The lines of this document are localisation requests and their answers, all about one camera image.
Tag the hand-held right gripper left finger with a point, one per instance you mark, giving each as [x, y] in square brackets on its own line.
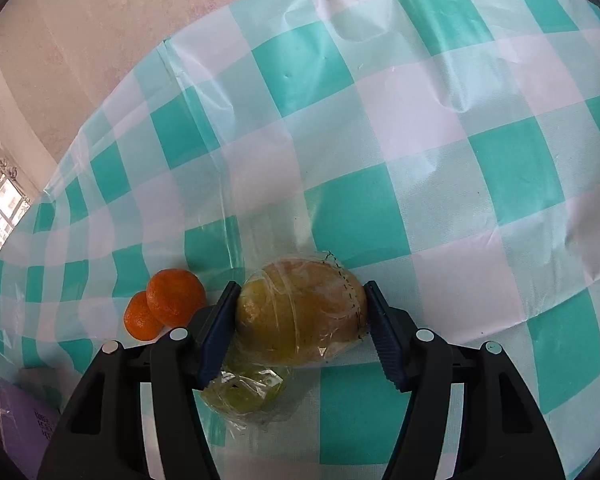
[215, 345]

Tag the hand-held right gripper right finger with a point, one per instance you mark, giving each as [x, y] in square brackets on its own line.
[387, 345]

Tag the yellow fruit half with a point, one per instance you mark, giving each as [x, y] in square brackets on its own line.
[300, 310]

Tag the green wrapped fruit half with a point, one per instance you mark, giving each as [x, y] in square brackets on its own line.
[250, 390]

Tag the orange tangerine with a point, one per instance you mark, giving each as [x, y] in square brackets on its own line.
[175, 296]
[139, 319]

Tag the teal checked tablecloth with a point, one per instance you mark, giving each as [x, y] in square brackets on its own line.
[430, 210]

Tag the purple box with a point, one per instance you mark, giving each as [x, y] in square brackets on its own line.
[20, 410]

